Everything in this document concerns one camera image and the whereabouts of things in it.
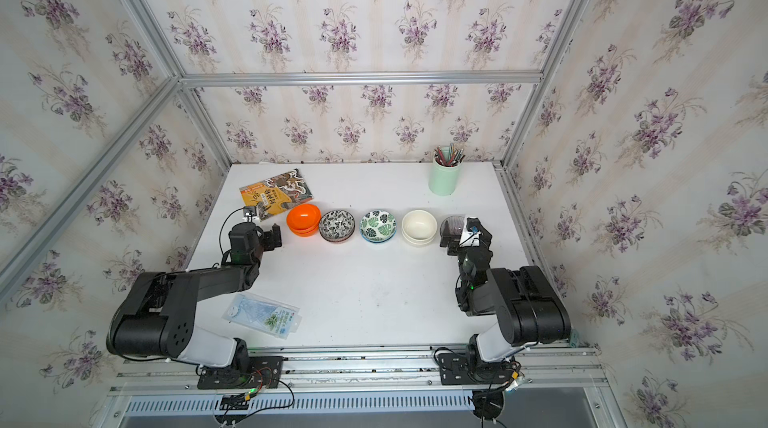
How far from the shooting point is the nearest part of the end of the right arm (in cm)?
70

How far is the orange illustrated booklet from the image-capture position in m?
1.09

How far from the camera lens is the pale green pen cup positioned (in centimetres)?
103

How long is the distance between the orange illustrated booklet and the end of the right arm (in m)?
0.61

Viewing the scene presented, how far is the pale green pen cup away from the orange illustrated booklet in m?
0.47

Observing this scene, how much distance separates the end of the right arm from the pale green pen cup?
0.96 ft
